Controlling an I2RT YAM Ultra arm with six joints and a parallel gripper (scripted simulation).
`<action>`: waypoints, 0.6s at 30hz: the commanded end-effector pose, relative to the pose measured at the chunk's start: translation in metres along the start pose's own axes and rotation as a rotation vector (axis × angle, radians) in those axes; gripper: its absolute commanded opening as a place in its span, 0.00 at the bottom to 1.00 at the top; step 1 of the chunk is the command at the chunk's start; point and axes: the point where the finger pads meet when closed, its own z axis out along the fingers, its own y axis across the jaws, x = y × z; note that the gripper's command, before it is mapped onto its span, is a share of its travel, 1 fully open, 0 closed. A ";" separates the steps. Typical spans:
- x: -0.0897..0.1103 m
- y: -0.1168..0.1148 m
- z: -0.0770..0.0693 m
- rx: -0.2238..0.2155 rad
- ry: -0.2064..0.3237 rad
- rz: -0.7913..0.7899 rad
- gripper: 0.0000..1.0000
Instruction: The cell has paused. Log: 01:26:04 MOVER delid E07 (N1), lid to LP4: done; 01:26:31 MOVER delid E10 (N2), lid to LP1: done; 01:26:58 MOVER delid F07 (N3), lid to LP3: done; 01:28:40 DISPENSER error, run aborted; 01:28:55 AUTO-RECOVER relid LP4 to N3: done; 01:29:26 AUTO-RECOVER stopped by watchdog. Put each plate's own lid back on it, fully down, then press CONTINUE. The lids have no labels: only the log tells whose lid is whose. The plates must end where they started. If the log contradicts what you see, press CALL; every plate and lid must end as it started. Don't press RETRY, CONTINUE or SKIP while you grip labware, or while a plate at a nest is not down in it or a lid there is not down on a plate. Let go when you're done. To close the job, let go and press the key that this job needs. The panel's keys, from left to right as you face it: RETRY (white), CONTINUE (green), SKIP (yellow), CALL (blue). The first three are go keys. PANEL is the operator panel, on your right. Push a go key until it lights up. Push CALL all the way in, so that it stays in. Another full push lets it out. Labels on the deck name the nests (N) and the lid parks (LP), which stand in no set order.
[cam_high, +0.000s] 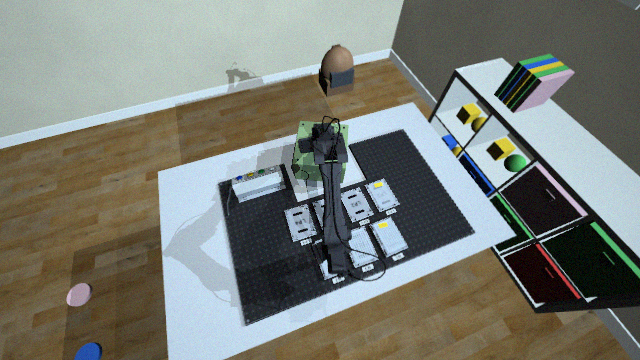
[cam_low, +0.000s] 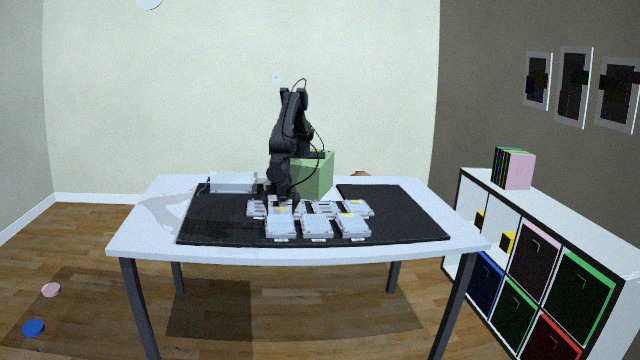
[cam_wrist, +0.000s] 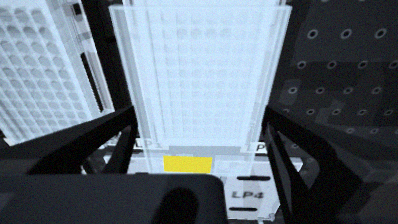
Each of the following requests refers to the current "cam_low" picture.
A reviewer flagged white control panel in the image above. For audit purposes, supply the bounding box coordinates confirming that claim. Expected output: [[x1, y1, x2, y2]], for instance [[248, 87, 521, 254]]
[[196, 172, 257, 196]]

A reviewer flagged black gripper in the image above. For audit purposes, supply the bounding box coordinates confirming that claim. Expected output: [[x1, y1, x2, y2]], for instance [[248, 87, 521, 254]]
[[262, 173, 301, 216]]

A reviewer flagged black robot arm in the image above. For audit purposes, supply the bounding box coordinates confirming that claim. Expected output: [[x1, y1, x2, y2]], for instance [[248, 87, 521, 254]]
[[266, 87, 318, 202]]

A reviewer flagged white lid park plate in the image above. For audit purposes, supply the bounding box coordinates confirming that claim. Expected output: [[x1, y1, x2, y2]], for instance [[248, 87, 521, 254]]
[[310, 200, 341, 217]]

